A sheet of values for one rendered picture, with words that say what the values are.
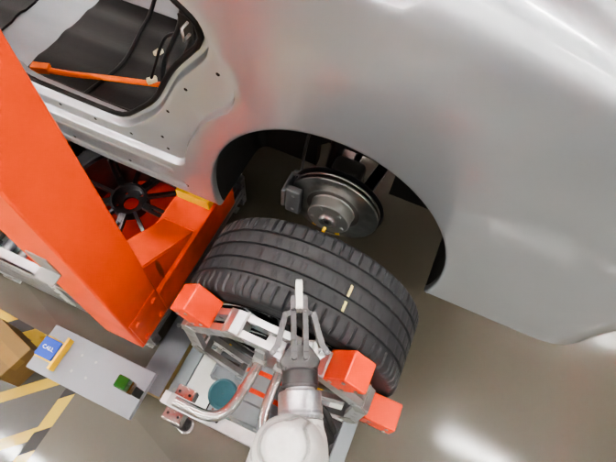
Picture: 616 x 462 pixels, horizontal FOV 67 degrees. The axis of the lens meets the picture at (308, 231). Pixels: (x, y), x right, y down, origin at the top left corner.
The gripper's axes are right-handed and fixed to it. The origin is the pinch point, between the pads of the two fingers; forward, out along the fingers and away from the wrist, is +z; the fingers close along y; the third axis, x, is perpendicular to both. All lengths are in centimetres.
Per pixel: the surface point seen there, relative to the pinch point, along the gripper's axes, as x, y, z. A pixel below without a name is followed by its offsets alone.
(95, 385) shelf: -77, -67, -5
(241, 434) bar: -23.0, -12.7, -26.5
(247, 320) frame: -9.1, -11.6, -2.7
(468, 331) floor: -120, 91, 28
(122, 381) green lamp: -56, -52, -8
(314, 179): -23, 7, 48
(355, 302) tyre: -6.2, 13.8, 0.7
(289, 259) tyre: -3.5, -2.0, 10.6
